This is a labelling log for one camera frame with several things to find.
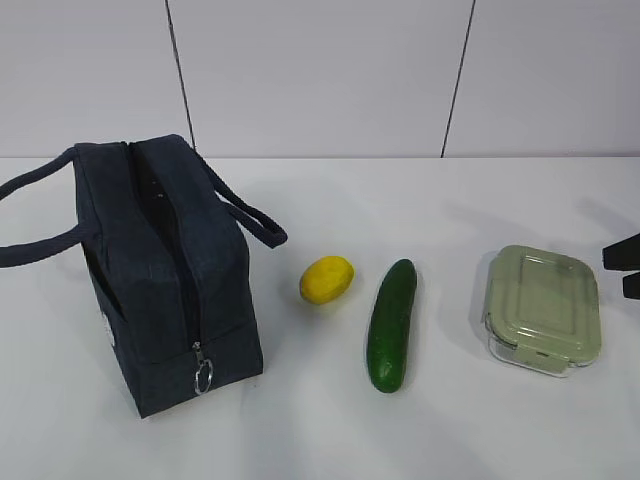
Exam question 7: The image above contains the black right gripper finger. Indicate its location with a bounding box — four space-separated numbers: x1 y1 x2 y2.
622 272 640 300
602 234 640 271

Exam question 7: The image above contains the green lidded glass container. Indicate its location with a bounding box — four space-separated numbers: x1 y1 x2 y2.
482 245 602 377

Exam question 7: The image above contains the green cucumber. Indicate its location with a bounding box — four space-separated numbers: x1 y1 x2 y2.
366 259 417 394

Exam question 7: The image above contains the yellow lemon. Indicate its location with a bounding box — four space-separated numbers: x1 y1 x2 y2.
299 256 355 305

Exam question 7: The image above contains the navy blue lunch bag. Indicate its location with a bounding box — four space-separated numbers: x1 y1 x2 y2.
1 134 287 417

